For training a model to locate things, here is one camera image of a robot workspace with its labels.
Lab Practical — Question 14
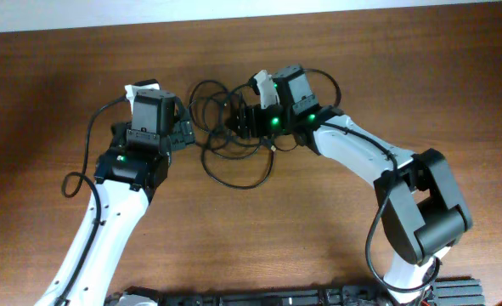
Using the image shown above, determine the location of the thin black micro-usb cable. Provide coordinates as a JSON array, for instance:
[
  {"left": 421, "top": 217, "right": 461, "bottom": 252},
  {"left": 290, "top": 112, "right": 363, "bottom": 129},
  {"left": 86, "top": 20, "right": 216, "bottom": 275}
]
[{"left": 199, "top": 67, "right": 343, "bottom": 190}]

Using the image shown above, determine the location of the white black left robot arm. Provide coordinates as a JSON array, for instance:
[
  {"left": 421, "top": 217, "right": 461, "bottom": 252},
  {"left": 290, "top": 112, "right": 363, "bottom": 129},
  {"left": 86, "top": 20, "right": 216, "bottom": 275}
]
[{"left": 38, "top": 88, "right": 195, "bottom": 305}]

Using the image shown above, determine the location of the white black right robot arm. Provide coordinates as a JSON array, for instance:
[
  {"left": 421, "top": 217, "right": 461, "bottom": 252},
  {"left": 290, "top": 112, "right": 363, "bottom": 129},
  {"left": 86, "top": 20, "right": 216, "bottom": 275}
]
[{"left": 225, "top": 65, "right": 473, "bottom": 305}]

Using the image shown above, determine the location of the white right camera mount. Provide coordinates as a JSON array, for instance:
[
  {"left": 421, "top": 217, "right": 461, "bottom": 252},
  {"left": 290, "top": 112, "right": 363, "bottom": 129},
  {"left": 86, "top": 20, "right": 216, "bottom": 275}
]
[{"left": 253, "top": 70, "right": 279, "bottom": 110}]

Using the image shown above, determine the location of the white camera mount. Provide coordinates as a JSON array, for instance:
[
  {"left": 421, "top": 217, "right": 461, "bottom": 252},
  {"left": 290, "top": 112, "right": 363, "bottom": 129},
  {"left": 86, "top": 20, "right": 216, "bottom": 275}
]
[
  {"left": 124, "top": 83, "right": 161, "bottom": 113},
  {"left": 253, "top": 70, "right": 279, "bottom": 110}
]

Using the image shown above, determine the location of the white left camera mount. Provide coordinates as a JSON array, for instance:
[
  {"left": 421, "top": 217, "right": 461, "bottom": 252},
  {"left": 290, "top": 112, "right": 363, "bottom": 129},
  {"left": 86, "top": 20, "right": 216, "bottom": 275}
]
[{"left": 124, "top": 83, "right": 161, "bottom": 113}]

